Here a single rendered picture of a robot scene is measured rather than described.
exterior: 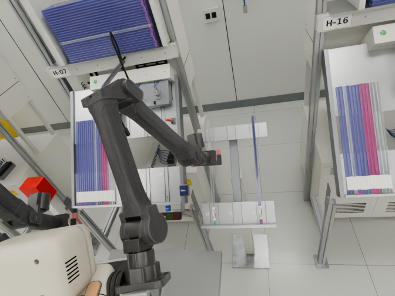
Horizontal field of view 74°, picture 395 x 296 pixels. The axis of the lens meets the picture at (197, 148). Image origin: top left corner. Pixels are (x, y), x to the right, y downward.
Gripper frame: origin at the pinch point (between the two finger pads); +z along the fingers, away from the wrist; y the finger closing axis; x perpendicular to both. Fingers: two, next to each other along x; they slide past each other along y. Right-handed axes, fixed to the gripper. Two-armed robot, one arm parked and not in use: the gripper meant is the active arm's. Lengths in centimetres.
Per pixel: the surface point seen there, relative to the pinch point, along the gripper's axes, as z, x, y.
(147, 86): 10, -43, 33
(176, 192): 15.2, 15.8, 22.2
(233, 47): 147, -123, -6
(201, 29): 129, -140, 24
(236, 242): 77, 59, -1
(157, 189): 15.2, 13.8, 32.6
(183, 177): 14.5, 7.9, 17.2
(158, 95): 7.7, -36.5, 26.5
